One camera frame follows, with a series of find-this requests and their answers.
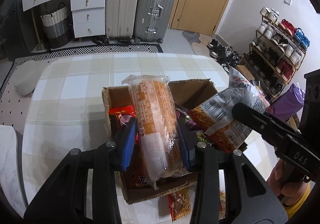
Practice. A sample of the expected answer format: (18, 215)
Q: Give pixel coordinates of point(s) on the SF cardboard box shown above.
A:
(135, 188)

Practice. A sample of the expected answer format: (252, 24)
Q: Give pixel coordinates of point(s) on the person's right hand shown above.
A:
(293, 191)

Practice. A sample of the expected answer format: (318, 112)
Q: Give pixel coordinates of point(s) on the purple snack bag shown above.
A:
(182, 115)

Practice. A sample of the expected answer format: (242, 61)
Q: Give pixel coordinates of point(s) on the wooden shoe rack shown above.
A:
(275, 54)

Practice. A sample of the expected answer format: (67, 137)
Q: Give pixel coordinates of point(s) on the clear orange cracker sleeve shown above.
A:
(157, 126)

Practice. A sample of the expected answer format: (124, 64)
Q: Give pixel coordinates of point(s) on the noodle snack bag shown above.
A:
(180, 204)
(214, 116)

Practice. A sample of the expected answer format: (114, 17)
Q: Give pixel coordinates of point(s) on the noodle snack bag front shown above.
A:
(180, 204)

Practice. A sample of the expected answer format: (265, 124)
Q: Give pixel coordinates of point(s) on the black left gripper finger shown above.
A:
(259, 122)

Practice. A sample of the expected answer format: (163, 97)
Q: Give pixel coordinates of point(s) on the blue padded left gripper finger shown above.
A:
(82, 188)
(229, 189)

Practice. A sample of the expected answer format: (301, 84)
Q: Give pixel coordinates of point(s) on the red snack packet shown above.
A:
(121, 115)

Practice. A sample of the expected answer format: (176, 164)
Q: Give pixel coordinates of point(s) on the grey round pouf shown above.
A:
(25, 77)

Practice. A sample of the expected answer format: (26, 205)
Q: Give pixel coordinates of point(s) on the white drawer desk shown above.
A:
(72, 6)

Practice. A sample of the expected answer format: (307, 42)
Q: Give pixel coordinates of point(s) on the silver suitcase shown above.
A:
(151, 21)

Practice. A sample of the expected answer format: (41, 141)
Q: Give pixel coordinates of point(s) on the beige suitcase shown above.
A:
(120, 18)

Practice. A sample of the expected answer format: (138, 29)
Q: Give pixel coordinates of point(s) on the woven laundry basket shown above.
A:
(57, 27)

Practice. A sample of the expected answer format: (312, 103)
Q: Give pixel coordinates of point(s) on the yellow sleeve forearm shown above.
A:
(293, 208)

